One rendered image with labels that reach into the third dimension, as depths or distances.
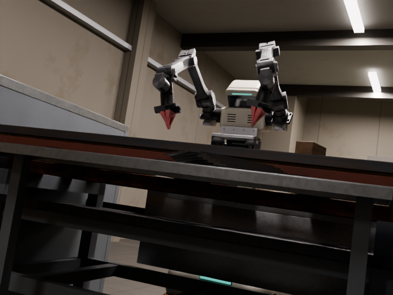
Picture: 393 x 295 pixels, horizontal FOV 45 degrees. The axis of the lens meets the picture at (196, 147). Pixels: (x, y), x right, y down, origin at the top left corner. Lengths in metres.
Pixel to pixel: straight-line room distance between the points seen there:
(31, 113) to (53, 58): 3.09
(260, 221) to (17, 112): 1.20
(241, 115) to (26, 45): 2.86
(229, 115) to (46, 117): 1.04
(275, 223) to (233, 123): 0.73
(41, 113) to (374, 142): 8.68
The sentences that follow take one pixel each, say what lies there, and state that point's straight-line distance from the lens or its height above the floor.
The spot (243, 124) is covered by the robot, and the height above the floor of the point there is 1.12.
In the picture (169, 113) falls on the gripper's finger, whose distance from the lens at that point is 2.02.
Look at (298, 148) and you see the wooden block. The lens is 1.58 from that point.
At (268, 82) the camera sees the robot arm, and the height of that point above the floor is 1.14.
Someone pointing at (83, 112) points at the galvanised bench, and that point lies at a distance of 2.60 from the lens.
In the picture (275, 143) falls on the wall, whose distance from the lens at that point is 9.69.
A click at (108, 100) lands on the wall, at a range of 6.09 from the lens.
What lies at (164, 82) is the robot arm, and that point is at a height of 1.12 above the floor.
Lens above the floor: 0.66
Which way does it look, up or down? 6 degrees up
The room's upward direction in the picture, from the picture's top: 8 degrees clockwise
